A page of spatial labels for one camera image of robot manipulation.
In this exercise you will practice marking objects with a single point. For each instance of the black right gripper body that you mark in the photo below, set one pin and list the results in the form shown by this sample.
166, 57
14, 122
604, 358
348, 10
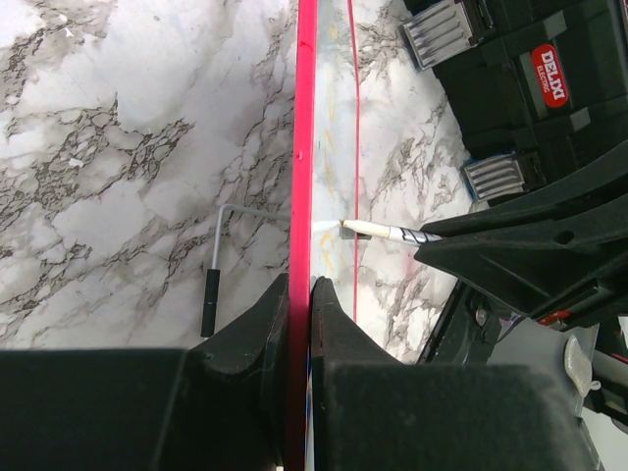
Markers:
611, 317

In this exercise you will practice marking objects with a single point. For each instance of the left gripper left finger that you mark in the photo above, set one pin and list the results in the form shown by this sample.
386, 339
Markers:
137, 407

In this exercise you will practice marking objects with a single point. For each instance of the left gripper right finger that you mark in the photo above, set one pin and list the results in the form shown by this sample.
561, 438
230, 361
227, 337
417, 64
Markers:
372, 412

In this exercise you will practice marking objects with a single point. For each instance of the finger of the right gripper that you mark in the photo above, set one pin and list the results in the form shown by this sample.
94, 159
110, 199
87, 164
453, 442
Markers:
560, 248

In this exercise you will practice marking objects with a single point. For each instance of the pink framed whiteboard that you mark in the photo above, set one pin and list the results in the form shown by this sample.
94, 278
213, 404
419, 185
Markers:
326, 151

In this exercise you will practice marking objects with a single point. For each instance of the black plastic toolbox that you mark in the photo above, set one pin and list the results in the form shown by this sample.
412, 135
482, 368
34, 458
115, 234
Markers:
539, 88

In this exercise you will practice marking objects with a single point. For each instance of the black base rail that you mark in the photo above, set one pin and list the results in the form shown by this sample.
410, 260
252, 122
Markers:
469, 328

